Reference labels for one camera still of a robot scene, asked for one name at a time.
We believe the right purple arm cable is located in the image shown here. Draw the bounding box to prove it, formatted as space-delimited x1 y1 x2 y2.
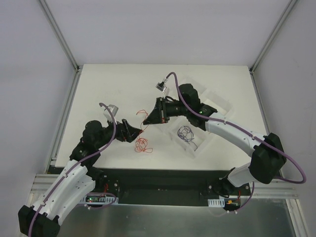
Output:
162 72 307 214

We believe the right aluminium frame post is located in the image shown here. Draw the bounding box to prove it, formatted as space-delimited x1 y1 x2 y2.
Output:
249 0 300 75

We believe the purple wire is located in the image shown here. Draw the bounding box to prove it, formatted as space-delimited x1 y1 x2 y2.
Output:
177 125 195 143

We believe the orange wire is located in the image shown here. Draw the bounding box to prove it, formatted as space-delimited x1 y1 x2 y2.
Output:
134 110 153 154

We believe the left aluminium frame post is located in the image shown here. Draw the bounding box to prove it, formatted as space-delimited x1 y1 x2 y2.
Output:
37 0 83 73

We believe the clear plastic compartment tray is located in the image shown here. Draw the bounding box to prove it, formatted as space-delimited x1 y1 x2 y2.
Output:
162 77 235 160

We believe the aluminium frame post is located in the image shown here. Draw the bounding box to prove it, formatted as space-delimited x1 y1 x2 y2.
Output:
249 0 300 75
37 0 83 73

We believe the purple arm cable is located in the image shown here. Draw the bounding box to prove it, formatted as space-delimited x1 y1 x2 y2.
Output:
162 72 307 214
27 102 118 237

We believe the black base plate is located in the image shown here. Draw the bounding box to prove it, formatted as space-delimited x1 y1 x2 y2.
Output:
48 165 255 206

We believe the white cable duct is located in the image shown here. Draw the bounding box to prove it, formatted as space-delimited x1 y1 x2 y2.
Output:
207 198 225 208
79 195 119 205

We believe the left white cable duct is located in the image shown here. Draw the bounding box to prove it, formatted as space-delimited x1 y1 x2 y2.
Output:
79 195 119 205

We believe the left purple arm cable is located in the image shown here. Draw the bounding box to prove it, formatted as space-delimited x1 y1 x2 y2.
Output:
27 102 118 237

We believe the right white cable duct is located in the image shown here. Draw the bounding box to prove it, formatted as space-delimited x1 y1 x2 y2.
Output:
207 198 225 208

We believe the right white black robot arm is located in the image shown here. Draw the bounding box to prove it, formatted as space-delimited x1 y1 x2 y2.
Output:
143 83 286 195

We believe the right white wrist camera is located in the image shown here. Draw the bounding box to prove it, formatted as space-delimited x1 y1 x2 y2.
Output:
156 79 170 97

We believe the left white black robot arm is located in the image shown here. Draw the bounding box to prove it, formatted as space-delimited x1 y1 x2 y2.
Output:
18 119 142 237

